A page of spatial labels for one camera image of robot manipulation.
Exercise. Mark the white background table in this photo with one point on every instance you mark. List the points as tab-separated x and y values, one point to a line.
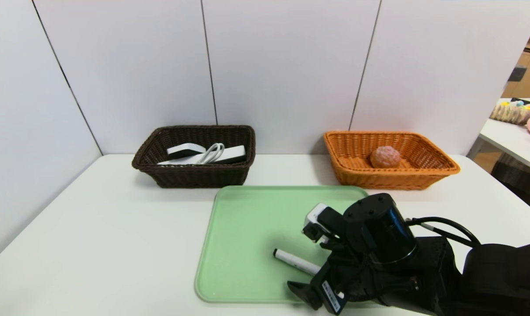
510	136

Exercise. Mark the dark brown wicker basket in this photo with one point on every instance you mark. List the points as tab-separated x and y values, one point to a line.
190	175

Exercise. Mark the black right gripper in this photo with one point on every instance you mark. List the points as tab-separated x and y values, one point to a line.
329	295

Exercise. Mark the light green plastic tray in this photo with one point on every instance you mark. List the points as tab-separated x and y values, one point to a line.
247	237

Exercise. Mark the white marker pen black tip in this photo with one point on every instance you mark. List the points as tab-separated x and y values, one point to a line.
295	261

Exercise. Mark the orange wicker basket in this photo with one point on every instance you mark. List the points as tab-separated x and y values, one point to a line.
423	173

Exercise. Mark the tan plush toy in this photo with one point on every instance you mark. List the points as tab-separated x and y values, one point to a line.
510	114

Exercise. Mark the white rounded plastic box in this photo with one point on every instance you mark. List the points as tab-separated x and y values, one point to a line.
184	150

